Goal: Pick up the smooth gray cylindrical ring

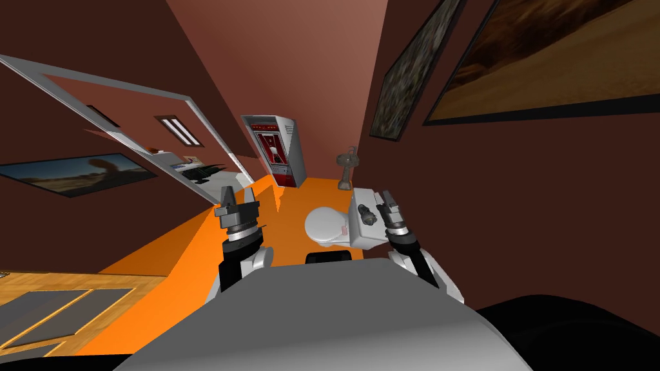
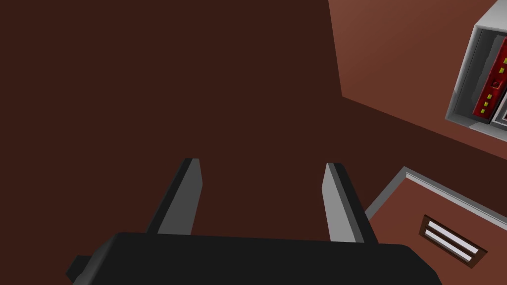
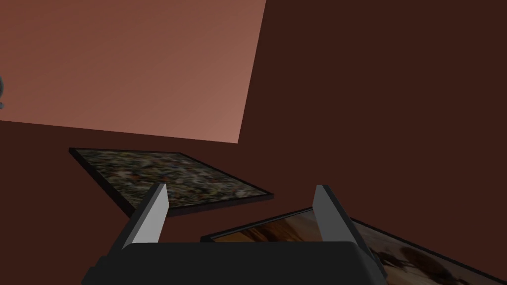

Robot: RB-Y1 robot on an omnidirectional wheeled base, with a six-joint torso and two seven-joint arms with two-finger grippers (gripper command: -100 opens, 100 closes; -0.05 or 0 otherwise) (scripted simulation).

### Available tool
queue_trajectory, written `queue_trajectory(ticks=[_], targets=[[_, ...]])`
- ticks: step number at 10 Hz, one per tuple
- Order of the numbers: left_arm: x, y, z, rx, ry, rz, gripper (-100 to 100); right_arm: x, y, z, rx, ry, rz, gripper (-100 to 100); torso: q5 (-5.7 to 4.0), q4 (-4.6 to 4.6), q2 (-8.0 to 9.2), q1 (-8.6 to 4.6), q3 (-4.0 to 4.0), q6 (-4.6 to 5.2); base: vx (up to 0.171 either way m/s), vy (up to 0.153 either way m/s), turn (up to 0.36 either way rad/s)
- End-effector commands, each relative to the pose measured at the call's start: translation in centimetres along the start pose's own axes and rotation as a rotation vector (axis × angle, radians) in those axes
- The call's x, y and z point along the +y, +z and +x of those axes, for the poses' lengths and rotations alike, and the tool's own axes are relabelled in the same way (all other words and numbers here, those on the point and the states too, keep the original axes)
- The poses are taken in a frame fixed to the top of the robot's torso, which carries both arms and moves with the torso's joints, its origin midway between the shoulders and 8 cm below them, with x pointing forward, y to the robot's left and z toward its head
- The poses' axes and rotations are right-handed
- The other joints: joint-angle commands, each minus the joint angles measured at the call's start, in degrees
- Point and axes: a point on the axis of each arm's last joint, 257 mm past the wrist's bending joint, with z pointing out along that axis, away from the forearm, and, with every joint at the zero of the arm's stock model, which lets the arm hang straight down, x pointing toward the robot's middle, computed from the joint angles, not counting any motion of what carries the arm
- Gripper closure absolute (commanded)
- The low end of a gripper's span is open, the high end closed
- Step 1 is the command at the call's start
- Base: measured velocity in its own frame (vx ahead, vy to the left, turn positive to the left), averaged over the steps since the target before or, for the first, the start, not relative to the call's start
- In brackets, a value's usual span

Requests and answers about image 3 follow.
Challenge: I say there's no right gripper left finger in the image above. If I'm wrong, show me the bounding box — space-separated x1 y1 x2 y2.
120 183 170 250

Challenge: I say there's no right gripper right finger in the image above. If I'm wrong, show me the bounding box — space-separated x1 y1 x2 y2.
312 184 369 260

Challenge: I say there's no speckled grey black-framed picture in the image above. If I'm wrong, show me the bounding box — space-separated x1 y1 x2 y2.
68 147 275 218

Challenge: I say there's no brown orange black-framed picture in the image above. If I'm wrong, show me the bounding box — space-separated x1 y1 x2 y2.
200 206 507 285

